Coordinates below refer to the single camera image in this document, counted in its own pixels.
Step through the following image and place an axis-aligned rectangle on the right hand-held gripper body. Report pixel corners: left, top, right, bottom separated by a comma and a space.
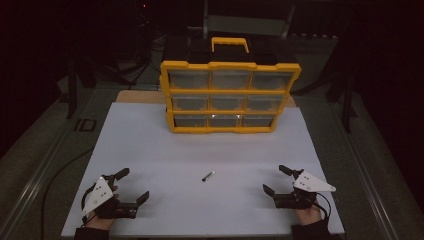
272, 170, 337, 210

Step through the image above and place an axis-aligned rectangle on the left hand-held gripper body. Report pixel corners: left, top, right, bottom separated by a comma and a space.
82, 173, 139, 220

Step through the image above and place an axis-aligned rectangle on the small glass vial black cap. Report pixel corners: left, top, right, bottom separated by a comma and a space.
201, 170, 217, 183

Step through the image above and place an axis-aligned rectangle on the clear plastic drawer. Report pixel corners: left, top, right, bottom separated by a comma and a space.
246, 94, 285, 112

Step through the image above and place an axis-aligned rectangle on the yellow black drawer organizer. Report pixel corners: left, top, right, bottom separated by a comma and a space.
159, 35, 302, 135

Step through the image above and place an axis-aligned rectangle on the person's left hand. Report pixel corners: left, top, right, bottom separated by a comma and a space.
85, 185, 120, 232

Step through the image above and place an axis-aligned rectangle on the person's right hand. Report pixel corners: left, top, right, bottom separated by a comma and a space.
295, 204, 323, 226

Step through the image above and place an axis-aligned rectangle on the white board sheet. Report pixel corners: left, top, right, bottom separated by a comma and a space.
60, 101, 346, 238

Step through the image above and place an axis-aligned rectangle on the black stand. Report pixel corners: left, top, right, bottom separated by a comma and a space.
328, 66, 358, 134
64, 54, 88, 120

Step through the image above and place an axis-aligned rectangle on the grid of clear drawers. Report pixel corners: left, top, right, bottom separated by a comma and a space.
168, 70, 294, 128

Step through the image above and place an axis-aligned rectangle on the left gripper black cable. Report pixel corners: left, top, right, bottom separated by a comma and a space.
80, 183, 98, 225

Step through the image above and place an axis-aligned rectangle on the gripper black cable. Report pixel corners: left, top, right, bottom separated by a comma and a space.
314, 192, 333, 229
80, 183, 98, 225

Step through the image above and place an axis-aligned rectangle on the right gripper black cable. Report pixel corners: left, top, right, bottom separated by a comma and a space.
314, 192, 333, 229

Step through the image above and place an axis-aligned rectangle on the metal floor rail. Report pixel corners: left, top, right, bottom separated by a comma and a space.
329, 99, 411, 240
0, 126, 81, 240

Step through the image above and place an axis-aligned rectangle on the black floor cable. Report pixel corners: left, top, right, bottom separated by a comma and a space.
39, 146, 96, 240

